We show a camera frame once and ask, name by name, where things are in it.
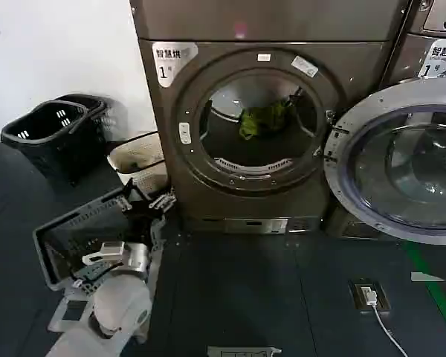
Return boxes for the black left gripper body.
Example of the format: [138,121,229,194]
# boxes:
[124,202,161,245]

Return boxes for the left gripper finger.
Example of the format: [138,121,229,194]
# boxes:
[148,187,178,213]
[120,178,149,213]

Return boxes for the grey plastic laundry basket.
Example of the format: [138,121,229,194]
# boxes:
[32,184,169,334]

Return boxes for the white plastic laundry basket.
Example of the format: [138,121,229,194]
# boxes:
[106,132,172,195]

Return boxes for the black plastic laundry basket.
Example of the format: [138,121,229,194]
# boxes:
[0,100,107,187]
[55,93,128,144]

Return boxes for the grey dryer with open door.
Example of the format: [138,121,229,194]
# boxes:
[129,0,413,236]

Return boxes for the green garment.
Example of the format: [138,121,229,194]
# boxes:
[239,97,295,141]

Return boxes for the round glass dryer door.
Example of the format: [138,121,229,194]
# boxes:
[321,82,446,247]

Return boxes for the white charger plug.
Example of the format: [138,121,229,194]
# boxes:
[360,284,378,308]

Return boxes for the floor power socket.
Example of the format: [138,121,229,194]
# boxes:
[348,277,392,312]

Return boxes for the pale floor tape piece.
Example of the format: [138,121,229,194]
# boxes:
[410,271,446,283]

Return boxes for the green floor tape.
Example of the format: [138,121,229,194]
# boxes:
[404,240,446,357]

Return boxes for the grey dryer with closed door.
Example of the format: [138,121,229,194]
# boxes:
[378,0,446,241]

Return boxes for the white charger cable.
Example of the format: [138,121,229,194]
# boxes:
[371,303,412,357]

